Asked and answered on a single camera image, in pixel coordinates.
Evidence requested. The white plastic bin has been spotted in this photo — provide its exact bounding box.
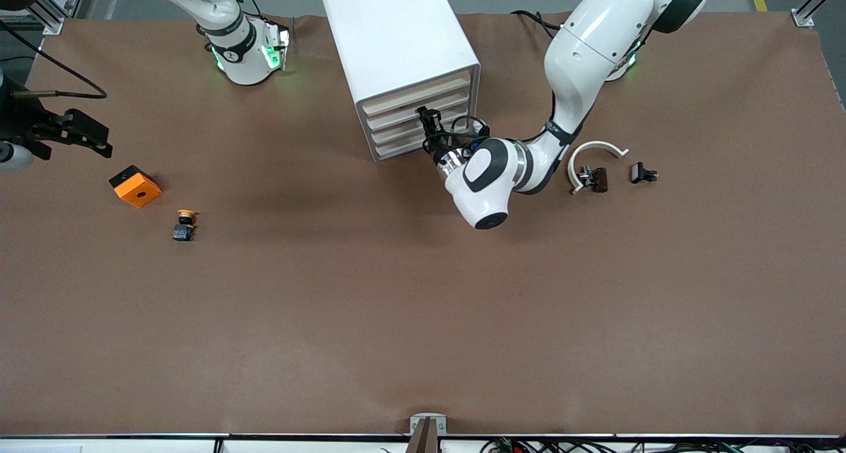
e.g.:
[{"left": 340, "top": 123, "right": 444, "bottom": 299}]
[{"left": 365, "top": 86, "right": 474, "bottom": 131}]

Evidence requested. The white drawer cabinet housing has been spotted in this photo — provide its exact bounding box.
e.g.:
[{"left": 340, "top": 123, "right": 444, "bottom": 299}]
[{"left": 320, "top": 0, "right": 481, "bottom": 163}]

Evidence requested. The grey metal bracket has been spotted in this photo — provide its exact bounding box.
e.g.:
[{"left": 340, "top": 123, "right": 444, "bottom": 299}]
[{"left": 410, "top": 413, "right": 447, "bottom": 435}]

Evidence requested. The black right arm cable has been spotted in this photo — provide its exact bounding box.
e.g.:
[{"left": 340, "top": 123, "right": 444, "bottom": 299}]
[{"left": 0, "top": 19, "right": 108, "bottom": 101}]

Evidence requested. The white cabinet drawer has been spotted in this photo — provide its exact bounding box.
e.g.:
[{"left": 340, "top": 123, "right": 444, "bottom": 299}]
[
  {"left": 374, "top": 126, "right": 437, "bottom": 161},
  {"left": 361, "top": 69, "right": 473, "bottom": 116},
  {"left": 370, "top": 104, "right": 475, "bottom": 145}
]

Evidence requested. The brown camera post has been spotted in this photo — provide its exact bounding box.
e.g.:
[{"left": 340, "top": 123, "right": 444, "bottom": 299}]
[{"left": 404, "top": 419, "right": 441, "bottom": 453}]

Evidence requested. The orange box with black base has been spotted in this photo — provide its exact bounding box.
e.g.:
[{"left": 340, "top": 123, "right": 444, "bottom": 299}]
[{"left": 109, "top": 165, "right": 163, "bottom": 209}]

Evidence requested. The brown table cover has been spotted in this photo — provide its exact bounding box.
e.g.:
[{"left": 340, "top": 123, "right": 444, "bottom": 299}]
[{"left": 0, "top": 11, "right": 846, "bottom": 437}]

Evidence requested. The aluminium frame profile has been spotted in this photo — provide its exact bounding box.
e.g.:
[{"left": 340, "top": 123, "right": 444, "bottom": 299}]
[
  {"left": 792, "top": 0, "right": 846, "bottom": 29},
  {"left": 26, "top": 0, "right": 91, "bottom": 36}
]

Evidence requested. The yellow push button switch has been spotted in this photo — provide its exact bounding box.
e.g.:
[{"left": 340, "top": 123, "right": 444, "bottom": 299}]
[{"left": 173, "top": 209, "right": 200, "bottom": 243}]

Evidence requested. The dark brown block with metal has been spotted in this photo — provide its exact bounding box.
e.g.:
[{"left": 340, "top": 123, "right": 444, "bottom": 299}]
[{"left": 578, "top": 166, "right": 609, "bottom": 193}]

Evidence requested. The white curved plastic ring piece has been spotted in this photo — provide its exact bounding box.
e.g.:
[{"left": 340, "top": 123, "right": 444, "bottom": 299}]
[{"left": 568, "top": 140, "right": 630, "bottom": 195}]

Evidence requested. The black base cable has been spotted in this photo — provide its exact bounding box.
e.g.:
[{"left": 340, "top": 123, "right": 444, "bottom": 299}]
[
  {"left": 511, "top": 9, "right": 564, "bottom": 41},
  {"left": 235, "top": 0, "right": 295, "bottom": 29}
]

